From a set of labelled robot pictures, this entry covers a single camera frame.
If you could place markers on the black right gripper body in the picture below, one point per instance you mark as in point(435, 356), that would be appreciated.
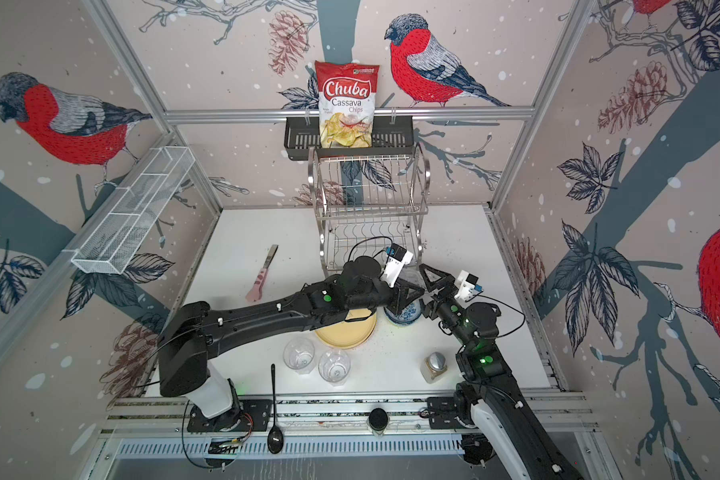
point(448, 311)

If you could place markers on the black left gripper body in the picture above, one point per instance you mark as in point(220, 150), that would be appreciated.
point(400, 288)

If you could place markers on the blue floral white bowl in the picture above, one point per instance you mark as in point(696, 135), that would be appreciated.
point(407, 316)

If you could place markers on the yellow cream plate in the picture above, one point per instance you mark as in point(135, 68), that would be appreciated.
point(352, 332)

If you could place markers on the clear drinking glass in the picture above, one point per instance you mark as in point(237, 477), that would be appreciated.
point(334, 366)
point(299, 356)

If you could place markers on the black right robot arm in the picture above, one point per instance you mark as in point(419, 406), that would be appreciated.
point(489, 396)

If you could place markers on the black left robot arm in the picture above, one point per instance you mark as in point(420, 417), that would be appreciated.
point(197, 333)

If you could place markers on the chrome two-tier dish rack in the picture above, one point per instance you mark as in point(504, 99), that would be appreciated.
point(365, 200)

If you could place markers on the silver lid spice jar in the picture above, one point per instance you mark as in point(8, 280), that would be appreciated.
point(433, 367)

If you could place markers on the black spoon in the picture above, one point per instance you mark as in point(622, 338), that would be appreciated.
point(275, 437)

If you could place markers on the red cassava chips bag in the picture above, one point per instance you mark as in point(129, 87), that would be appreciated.
point(348, 90)

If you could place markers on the black lid jar on rail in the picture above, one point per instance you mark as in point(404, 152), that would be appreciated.
point(378, 421)

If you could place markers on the pink spotted handle knife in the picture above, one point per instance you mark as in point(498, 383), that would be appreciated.
point(255, 293)

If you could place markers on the black wall shelf basket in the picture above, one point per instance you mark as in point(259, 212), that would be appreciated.
point(331, 137)

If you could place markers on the white wire mesh basket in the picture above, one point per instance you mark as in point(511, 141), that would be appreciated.
point(116, 239)

